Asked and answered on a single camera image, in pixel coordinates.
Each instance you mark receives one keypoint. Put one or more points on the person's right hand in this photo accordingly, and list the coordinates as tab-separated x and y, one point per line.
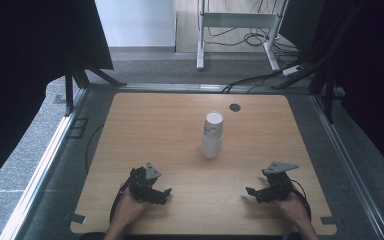
291	208

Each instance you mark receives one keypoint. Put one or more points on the white power strip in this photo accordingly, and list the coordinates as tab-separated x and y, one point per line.
292	70

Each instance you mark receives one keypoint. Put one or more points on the dark curtain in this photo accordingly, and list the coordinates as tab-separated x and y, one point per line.
373	66
23	66

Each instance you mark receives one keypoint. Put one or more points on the black tripod stand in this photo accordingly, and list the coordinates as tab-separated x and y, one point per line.
326	80
80	78

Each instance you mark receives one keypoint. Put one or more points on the person's left hand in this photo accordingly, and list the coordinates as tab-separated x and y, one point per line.
128	210

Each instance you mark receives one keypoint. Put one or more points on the aluminium rail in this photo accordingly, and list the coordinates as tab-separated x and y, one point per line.
350	163
180	87
43	163

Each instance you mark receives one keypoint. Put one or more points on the white metal stand frame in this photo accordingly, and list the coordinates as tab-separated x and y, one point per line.
233	20

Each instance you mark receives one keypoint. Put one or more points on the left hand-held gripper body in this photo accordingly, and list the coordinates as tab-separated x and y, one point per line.
140	181

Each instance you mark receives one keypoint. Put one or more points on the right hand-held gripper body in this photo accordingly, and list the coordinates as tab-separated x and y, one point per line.
278	186

